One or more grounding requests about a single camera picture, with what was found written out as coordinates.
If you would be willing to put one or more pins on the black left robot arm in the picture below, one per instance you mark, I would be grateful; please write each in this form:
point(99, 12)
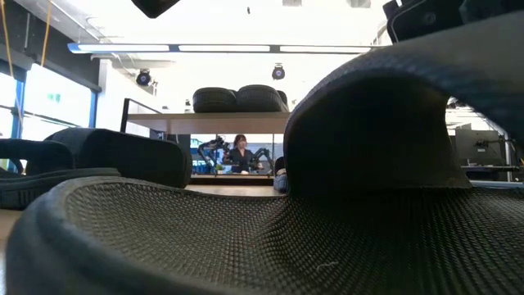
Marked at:
point(155, 7)

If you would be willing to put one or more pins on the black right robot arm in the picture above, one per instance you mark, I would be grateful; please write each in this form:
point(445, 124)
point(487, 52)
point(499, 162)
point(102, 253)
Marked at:
point(495, 8)

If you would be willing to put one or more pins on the small background plant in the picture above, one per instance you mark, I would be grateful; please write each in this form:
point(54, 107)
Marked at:
point(219, 168)

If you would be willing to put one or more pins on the background computer monitor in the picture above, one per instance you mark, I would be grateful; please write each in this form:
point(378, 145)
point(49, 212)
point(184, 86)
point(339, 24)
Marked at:
point(475, 147)

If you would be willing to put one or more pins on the long ceiling light bar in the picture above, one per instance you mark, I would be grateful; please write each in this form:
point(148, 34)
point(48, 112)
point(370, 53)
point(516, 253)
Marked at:
point(225, 48)

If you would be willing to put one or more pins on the person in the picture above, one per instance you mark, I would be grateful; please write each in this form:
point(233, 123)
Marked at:
point(240, 157)

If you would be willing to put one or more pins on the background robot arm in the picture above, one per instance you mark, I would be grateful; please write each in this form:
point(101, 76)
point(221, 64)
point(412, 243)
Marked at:
point(262, 155)
point(209, 147)

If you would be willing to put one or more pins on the background desk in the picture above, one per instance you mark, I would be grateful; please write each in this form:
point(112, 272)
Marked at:
point(487, 168)

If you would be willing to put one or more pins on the black round ceiling fixture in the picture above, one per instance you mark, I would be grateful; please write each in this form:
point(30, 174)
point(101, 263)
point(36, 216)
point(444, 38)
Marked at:
point(143, 78)
point(278, 73)

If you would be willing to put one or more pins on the black aluminium table frame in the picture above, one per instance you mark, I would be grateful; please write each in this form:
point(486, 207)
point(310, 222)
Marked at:
point(233, 180)

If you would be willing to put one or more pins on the wooden shelf with black frame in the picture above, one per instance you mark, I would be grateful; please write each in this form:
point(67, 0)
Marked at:
point(204, 123)

